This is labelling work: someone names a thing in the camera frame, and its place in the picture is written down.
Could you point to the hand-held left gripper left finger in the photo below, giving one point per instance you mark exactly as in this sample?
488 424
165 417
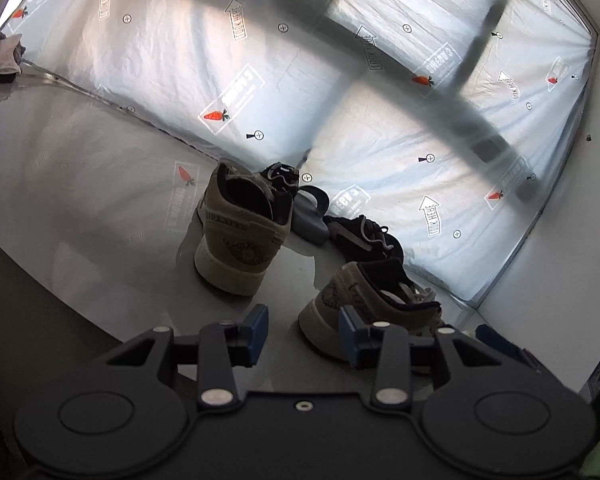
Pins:
256 335

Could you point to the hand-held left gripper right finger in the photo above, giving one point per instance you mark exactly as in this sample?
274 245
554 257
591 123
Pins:
350 337

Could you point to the black suede sneaker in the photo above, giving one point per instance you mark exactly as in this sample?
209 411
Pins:
280 185
360 240

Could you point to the printed white sheet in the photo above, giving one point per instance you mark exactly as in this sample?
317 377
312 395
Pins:
280 85

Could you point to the dark grey slide sandal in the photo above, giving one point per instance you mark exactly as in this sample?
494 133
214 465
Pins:
310 220

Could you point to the tan suede sneaker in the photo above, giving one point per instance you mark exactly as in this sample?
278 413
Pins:
330 305
235 245

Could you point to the crumpled grey cloth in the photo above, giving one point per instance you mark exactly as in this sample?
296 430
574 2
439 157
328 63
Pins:
0 57

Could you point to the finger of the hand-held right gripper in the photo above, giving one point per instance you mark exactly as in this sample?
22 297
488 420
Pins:
497 341

